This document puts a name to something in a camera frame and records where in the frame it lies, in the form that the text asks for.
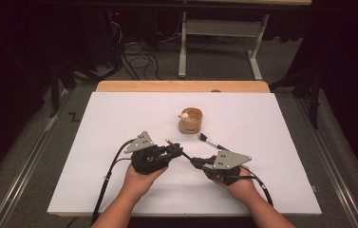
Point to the person's right hand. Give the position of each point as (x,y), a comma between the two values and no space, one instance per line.
(240,190)

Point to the white metal desk frame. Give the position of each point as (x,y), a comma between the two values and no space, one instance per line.
(221,28)

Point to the wooden table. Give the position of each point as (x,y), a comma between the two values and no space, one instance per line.
(154,86)

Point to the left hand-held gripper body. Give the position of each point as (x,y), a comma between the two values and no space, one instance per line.
(149,160)

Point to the black metal stand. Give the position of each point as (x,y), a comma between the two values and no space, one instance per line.
(54,88)
(315,95)

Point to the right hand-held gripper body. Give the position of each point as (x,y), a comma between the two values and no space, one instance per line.
(229,164)

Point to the white board table cover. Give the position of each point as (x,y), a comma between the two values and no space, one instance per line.
(179,199)

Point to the person's left hand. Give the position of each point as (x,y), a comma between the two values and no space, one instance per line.
(141,185)

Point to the round wooden brush holder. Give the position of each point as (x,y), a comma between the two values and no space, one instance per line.
(191,125)

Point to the aluminium floor rail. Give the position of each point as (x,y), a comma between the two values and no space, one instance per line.
(28,171)
(335,177)

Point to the black makeup brush silver ferrule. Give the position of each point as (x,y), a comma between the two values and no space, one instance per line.
(208,141)

